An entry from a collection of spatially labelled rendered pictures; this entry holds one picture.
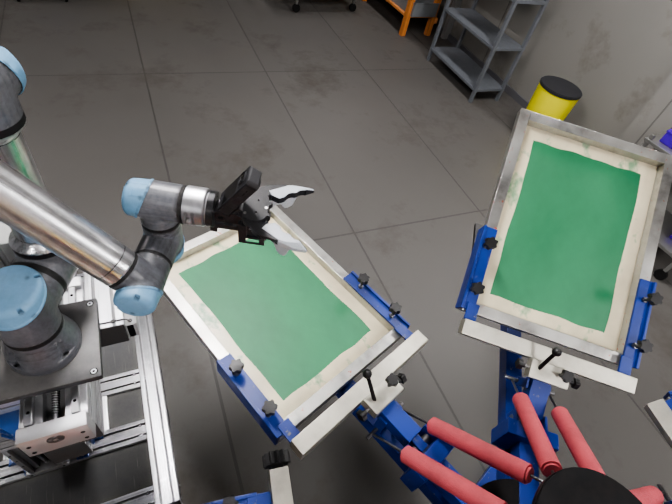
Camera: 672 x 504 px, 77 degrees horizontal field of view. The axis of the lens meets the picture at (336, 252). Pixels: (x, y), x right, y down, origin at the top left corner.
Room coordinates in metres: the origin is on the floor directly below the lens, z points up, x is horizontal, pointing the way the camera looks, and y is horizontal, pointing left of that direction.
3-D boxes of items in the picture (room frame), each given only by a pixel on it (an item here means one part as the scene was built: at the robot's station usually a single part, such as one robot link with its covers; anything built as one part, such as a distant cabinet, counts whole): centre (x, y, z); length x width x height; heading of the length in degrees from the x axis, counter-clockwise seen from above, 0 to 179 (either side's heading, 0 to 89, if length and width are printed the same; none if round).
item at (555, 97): (4.31, -1.67, 0.32); 0.42 x 0.41 x 0.65; 34
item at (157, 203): (0.55, 0.36, 1.65); 0.11 x 0.08 x 0.09; 100
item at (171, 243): (0.53, 0.35, 1.56); 0.11 x 0.08 x 0.11; 10
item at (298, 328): (0.78, 0.04, 1.05); 1.08 x 0.61 x 0.23; 55
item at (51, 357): (0.38, 0.60, 1.31); 0.15 x 0.15 x 0.10
